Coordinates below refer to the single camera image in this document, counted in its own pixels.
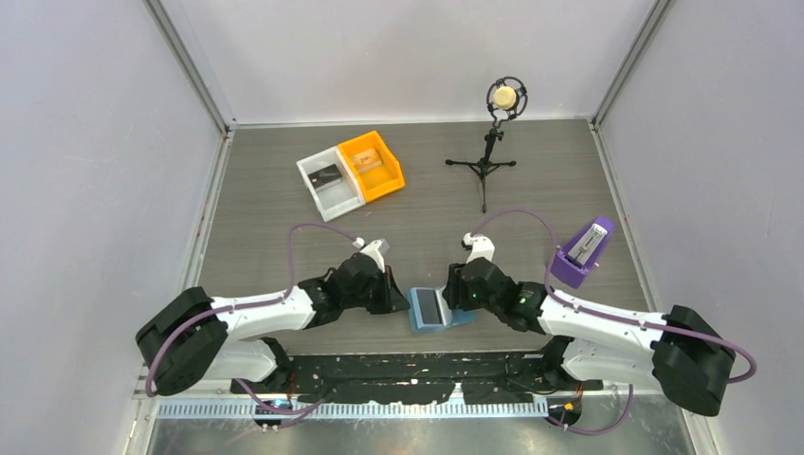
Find card in orange bin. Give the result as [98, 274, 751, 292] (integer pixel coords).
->
[351, 148, 383, 173]

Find purple metronome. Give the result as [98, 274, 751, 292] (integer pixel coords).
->
[549, 216, 615, 289]

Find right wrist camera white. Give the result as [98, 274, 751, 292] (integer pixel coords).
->
[461, 232, 495, 264]

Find black card in white bin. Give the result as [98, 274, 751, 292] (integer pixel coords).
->
[308, 164, 343, 191]

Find blue card holder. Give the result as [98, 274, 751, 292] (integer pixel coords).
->
[407, 286, 476, 334]

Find orange plastic bin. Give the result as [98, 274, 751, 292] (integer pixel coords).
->
[338, 131, 406, 203]

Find black tripod mic stand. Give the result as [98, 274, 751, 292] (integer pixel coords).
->
[445, 120, 518, 213]

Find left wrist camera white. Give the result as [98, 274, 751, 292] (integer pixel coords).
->
[352, 237, 390, 272]

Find white plastic bin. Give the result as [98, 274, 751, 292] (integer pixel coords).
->
[296, 146, 366, 222]

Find purple cable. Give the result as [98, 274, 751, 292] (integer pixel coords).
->
[144, 223, 366, 398]
[474, 208, 758, 437]

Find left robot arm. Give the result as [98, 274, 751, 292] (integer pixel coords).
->
[135, 253, 410, 396]

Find microphone with shock mount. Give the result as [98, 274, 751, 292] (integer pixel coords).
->
[486, 76, 528, 123]

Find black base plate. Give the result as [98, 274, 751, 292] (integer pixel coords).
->
[247, 352, 602, 405]

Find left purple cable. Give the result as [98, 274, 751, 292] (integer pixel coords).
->
[144, 223, 366, 398]

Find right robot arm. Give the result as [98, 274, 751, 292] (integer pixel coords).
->
[443, 258, 736, 417]

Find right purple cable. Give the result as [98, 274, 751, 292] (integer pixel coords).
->
[474, 208, 758, 437]

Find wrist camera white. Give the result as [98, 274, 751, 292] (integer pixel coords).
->
[352, 237, 390, 272]
[461, 232, 495, 264]

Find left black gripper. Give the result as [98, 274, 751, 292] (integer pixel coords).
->
[342, 265, 410, 315]

